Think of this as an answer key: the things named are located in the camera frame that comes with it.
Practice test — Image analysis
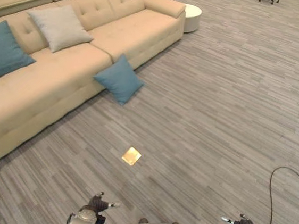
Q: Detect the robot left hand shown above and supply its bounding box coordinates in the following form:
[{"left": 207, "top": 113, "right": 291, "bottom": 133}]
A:
[{"left": 87, "top": 190, "right": 122, "bottom": 217}]

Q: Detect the beige tufted sofa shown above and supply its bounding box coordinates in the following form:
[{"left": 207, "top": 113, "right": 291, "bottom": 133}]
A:
[{"left": 0, "top": 0, "right": 188, "bottom": 200}]

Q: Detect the brass floor outlet plate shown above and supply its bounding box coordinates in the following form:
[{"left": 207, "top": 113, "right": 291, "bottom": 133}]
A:
[{"left": 120, "top": 146, "right": 143, "bottom": 168}]

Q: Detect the small blue cushion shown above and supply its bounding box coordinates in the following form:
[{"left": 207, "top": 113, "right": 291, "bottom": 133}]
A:
[{"left": 90, "top": 51, "right": 147, "bottom": 108}]

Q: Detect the grey cushion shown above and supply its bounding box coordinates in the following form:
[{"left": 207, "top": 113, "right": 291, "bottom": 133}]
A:
[{"left": 23, "top": 0, "right": 97, "bottom": 57}]

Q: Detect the large blue cushion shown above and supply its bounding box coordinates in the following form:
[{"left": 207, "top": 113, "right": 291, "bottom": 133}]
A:
[{"left": 0, "top": 19, "right": 40, "bottom": 91}]

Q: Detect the round white side table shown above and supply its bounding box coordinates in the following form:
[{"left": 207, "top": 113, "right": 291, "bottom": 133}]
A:
[{"left": 180, "top": 3, "right": 203, "bottom": 35}]

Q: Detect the black cable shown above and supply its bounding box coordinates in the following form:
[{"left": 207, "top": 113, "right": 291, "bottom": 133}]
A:
[{"left": 264, "top": 165, "right": 299, "bottom": 224}]

